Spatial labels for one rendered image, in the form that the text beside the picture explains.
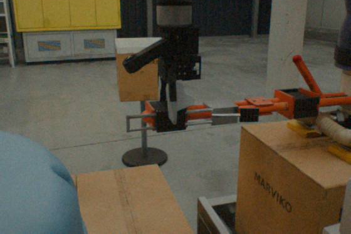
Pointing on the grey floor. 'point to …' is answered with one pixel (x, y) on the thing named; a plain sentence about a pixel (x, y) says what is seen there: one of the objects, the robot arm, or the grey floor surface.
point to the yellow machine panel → (67, 14)
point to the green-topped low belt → (5, 47)
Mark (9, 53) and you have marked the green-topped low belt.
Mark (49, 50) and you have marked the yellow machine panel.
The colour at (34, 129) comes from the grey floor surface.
